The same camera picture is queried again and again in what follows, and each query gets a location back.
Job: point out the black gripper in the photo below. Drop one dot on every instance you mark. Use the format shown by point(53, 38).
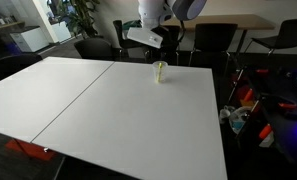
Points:
point(166, 31)

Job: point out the yellow highlighter marker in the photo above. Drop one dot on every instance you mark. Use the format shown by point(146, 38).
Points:
point(159, 71)

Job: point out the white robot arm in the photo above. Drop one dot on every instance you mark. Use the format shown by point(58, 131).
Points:
point(151, 11)

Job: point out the clear plastic measuring cup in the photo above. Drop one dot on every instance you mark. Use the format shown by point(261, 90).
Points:
point(164, 75)

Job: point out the small white cup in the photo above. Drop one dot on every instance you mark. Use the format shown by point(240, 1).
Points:
point(224, 114)

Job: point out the black office chair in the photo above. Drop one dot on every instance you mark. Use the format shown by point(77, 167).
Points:
point(288, 33)
point(118, 33)
point(214, 36)
point(174, 50)
point(94, 49)
point(8, 66)

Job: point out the green bag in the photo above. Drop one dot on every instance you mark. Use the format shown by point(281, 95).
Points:
point(132, 24)

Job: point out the wooden meeting table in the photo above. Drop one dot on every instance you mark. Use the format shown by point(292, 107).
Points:
point(241, 20)

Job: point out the green potted plant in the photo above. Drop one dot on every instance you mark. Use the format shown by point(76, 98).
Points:
point(83, 18)

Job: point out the clear plastic container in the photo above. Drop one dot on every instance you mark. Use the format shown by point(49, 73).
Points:
point(238, 120)

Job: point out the white low cabinet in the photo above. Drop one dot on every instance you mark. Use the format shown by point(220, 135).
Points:
point(29, 39)

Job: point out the red floor mat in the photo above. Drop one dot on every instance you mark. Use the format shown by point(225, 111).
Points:
point(28, 149)

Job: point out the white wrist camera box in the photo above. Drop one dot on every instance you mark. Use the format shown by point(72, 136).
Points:
point(144, 37)

